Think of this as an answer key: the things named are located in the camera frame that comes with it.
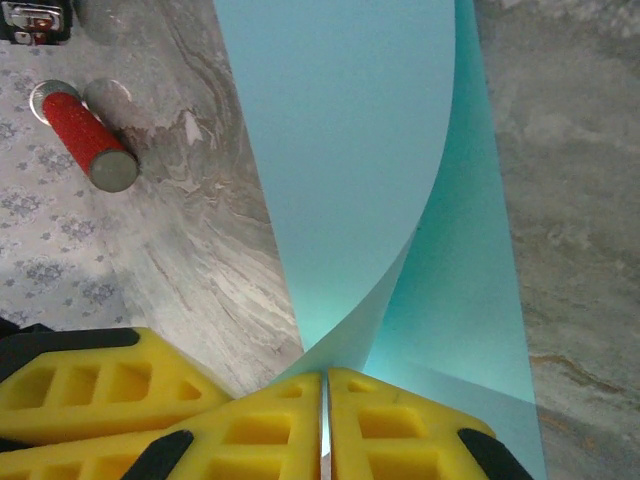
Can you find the red tube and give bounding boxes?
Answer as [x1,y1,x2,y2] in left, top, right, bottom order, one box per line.
[28,78,140,193]

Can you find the light blue paper sheet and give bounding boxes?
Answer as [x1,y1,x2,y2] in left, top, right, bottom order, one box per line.
[212,0,549,480]

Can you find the black case with metal corners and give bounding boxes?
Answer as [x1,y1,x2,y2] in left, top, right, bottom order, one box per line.
[0,0,74,46]

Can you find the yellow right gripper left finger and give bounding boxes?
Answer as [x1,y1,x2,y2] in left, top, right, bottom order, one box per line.
[133,371,322,480]

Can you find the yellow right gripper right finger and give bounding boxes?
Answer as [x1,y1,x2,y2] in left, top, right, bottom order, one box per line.
[327,367,534,480]

